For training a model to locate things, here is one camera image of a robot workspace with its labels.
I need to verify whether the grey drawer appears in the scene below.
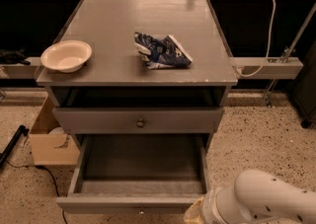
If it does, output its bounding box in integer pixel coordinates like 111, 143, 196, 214
53, 108, 223, 134
56, 134, 210, 214

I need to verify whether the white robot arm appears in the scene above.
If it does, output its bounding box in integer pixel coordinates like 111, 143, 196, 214
184, 170, 316, 224

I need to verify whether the grey wooden drawer cabinet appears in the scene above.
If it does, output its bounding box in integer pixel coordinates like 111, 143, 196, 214
35, 0, 239, 152

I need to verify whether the cardboard box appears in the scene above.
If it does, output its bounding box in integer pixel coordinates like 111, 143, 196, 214
29, 98, 79, 166

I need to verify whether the blue white chip bag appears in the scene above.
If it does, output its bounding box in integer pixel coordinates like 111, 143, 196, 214
134, 32, 193, 69

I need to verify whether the black cabinet at right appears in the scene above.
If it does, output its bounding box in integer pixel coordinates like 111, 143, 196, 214
291, 41, 316, 128

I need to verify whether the black bar on floor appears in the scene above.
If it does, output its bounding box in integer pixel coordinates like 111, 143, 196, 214
0, 125, 29, 168

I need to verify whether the white bowl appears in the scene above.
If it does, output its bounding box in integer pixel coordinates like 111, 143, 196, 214
40, 40, 92, 73

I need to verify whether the black floor cable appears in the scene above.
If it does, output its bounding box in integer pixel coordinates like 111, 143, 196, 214
5, 159, 69, 224

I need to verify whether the white cable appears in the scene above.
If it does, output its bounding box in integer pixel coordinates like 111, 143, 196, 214
235, 0, 277, 78

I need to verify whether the black cloth on rail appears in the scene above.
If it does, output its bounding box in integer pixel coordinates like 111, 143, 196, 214
0, 49, 30, 65

